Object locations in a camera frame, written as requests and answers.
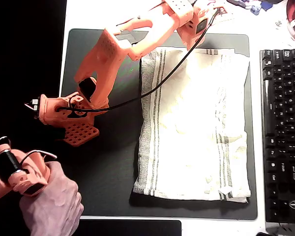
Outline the black flat pad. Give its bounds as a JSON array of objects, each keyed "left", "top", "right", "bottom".
[{"left": 73, "top": 219, "right": 182, "bottom": 236}]

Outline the black desk mat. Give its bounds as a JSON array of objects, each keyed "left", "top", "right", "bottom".
[{"left": 47, "top": 29, "right": 258, "bottom": 221}]

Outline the black camera cable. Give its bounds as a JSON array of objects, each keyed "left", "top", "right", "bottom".
[{"left": 56, "top": 7, "right": 223, "bottom": 119}]

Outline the white striped towel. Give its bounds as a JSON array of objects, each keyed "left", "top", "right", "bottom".
[{"left": 132, "top": 46, "right": 252, "bottom": 204}]

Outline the white purple small item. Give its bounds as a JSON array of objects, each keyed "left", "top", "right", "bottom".
[{"left": 226, "top": 0, "right": 252, "bottom": 9}]

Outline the person's hand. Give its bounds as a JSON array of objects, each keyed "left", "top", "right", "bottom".
[{"left": 19, "top": 161, "right": 85, "bottom": 236}]

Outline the orange leader arm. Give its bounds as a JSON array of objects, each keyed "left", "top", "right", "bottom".
[{"left": 0, "top": 136, "right": 58, "bottom": 205}]

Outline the orange perforated arm base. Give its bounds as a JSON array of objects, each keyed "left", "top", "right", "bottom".
[{"left": 24, "top": 92, "right": 100, "bottom": 148}]

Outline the orange gripper camera mount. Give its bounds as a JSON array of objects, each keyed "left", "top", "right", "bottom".
[{"left": 209, "top": 2, "right": 229, "bottom": 16}]

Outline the blue small item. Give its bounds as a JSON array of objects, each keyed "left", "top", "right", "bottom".
[{"left": 250, "top": 1, "right": 274, "bottom": 16}]

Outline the black computer keyboard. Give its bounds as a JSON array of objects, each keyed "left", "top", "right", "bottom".
[{"left": 260, "top": 48, "right": 295, "bottom": 225}]

